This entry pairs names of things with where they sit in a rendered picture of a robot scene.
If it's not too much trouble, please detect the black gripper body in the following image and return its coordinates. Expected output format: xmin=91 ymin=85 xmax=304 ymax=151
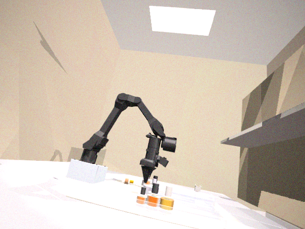
xmin=140 ymin=147 xmax=159 ymax=168

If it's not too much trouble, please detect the yellow jar with white lid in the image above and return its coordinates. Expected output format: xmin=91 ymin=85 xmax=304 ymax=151
xmin=160 ymin=186 xmax=174 ymax=207

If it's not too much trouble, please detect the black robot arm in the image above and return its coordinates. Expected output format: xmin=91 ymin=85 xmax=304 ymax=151
xmin=79 ymin=93 xmax=177 ymax=167

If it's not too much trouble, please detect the small orange jar with black lid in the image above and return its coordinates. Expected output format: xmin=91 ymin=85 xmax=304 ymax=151
xmin=137 ymin=187 xmax=147 ymax=201

